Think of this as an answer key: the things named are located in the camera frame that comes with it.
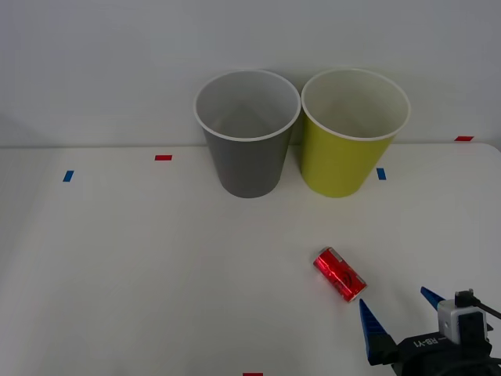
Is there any red drink can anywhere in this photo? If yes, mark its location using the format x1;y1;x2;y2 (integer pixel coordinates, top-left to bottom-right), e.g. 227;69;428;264
312;246;369;304

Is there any grey plastic waste bin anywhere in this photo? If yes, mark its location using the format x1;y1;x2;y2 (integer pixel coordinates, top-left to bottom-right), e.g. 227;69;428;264
193;69;302;200

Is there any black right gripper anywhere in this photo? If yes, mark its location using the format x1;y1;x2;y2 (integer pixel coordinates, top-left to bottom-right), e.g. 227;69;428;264
359;286;501;376

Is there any yellow-green plastic waste bin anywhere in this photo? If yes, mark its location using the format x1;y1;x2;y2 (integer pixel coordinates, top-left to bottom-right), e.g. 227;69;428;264
300;67;412;199

